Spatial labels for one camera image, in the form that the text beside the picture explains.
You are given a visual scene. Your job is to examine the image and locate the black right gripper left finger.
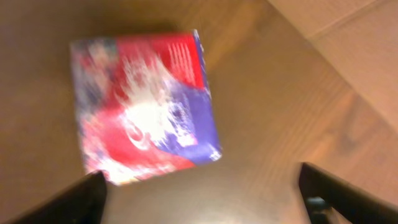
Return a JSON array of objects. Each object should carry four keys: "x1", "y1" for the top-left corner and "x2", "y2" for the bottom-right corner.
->
[{"x1": 9, "y1": 171, "x2": 108, "y2": 224}]

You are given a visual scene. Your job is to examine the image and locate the purple red snack packet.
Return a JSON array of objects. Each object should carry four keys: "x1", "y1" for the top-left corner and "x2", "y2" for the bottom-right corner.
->
[{"x1": 70, "y1": 30, "x2": 222, "y2": 185}]

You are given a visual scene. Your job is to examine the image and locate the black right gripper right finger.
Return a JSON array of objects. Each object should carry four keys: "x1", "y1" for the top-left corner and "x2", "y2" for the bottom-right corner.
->
[{"x1": 298, "y1": 162, "x2": 397, "y2": 223}]

